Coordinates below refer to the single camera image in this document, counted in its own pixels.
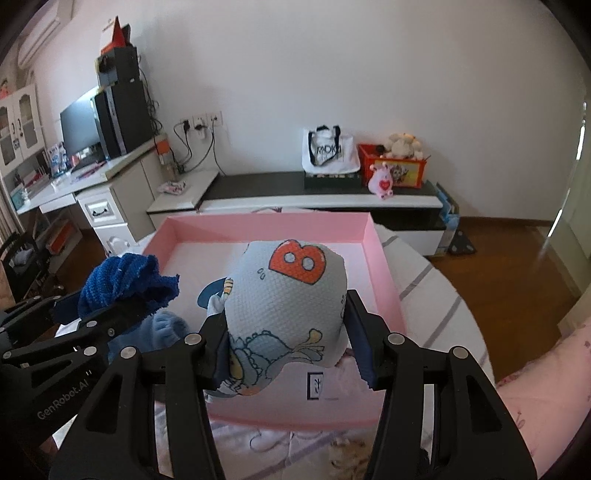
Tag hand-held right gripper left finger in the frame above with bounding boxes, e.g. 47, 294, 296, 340
48, 318, 232, 480

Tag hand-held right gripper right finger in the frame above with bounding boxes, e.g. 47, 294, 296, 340
344, 288, 546, 480

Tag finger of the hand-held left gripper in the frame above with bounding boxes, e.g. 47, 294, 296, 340
0, 298, 155, 365
0, 292, 86, 342

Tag blue knit cloth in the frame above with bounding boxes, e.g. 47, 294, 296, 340
78, 251, 181, 324

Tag light blue fuzzy cloth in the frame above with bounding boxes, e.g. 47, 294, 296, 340
108, 309, 190, 365

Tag cartoon print blue cloth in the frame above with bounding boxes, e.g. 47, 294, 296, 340
198, 239, 348, 398

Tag pink box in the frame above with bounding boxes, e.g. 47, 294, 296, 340
143, 211, 407, 432

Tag black office chair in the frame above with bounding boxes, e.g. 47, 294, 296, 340
0, 231, 56, 305

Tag leopard print scrunchie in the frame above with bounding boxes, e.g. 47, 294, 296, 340
329, 438, 370, 472

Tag stack of books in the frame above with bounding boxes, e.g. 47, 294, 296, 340
9, 171, 51, 204

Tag white desk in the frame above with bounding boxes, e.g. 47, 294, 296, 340
16, 134, 169, 254

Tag black bathroom scale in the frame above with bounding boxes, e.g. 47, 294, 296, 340
448, 231, 478, 256

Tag blue and white box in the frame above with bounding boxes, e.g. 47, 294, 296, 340
48, 143, 68, 176

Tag blue carton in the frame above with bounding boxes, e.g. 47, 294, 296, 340
434, 183, 460, 257

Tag white side table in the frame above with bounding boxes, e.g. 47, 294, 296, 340
147, 170, 220, 232

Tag pink plush toy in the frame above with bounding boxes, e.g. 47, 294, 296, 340
368, 162, 394, 200

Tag red toy box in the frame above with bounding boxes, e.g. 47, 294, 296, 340
358, 144, 431, 188

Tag orange bottle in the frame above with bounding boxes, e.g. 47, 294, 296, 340
157, 141, 178, 176

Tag black and white low cabinet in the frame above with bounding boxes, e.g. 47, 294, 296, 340
201, 172, 444, 257

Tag white glass door cabinet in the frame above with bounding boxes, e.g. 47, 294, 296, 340
0, 83, 44, 178

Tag black computer monitor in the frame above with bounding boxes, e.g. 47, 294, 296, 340
60, 88, 105, 158

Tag white tote bag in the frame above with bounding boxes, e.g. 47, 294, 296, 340
302, 124, 361, 175

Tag black computer tower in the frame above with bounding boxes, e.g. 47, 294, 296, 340
90, 80, 155, 158

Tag cream plush toy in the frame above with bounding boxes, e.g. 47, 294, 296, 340
385, 132, 424, 160

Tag black box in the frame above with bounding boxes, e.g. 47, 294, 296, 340
96, 45, 139, 88

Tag white air conditioner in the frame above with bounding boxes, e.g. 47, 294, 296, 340
16, 4, 63, 65

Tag red and white box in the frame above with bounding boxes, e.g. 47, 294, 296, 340
99, 16, 132, 51

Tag black power cable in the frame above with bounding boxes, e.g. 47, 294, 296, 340
173, 120, 222, 176

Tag white wall outlets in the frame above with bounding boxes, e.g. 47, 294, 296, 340
180, 111, 225, 132

